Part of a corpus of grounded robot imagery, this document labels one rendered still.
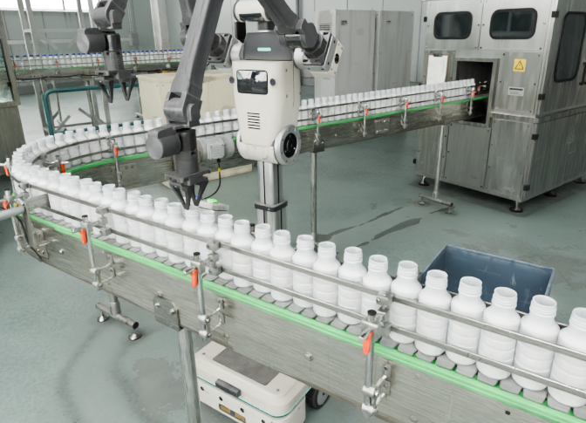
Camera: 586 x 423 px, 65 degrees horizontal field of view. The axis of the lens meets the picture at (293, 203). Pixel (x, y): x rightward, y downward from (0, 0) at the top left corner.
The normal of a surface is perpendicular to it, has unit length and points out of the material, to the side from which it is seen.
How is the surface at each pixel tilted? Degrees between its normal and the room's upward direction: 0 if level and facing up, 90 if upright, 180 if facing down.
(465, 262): 90
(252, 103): 90
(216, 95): 90
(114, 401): 0
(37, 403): 0
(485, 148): 90
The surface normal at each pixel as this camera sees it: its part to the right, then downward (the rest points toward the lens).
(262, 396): -0.30, -0.65
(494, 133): -0.79, 0.22
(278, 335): -0.57, 0.29
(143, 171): 0.61, 0.26
